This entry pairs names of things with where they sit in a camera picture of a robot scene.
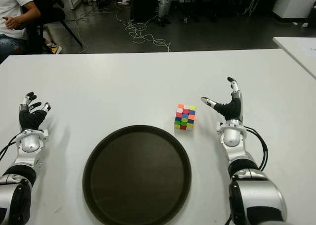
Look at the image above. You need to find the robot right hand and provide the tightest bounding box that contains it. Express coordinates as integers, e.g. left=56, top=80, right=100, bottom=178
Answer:
left=200, top=76, right=244, bottom=125

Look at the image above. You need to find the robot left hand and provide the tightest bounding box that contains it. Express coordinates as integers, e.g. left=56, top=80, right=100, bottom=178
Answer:
left=19, top=91, right=52, bottom=132

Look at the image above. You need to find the multicoloured Rubik's cube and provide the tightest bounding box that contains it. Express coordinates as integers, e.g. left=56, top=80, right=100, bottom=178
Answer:
left=174, top=103, right=197, bottom=132

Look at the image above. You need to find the dark brown round plate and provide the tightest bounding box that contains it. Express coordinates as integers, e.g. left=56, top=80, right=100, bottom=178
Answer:
left=82, top=125, right=193, bottom=225

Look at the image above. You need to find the white side table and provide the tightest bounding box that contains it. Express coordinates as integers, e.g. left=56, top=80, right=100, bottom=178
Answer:
left=272, top=37, right=316, bottom=80

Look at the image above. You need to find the black office chair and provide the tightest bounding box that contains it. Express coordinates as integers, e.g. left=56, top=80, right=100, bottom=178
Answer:
left=22, top=0, right=83, bottom=54

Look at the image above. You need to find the seated person white shirt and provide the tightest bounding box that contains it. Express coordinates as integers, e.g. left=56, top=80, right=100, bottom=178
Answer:
left=0, top=0, right=41, bottom=64

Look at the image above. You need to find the black cabinet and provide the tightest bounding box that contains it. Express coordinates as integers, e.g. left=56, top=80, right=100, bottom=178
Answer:
left=132, top=0, right=159, bottom=22

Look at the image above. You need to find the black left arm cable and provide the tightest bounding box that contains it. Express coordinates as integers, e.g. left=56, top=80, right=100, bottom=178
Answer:
left=0, top=133, right=26, bottom=167

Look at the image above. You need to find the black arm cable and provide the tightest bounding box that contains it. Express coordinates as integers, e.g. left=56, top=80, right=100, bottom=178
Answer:
left=0, top=133, right=26, bottom=167
left=243, top=126, right=269, bottom=171

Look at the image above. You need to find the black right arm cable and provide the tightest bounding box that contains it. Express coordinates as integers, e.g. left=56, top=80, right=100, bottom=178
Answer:
left=243, top=126, right=269, bottom=171

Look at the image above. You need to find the white pedestal block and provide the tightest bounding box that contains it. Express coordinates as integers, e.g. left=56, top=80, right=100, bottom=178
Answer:
left=272, top=0, right=316, bottom=19

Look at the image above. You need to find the tangled white floor cable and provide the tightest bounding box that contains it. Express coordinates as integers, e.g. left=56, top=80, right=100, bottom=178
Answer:
left=115, top=2, right=172, bottom=53

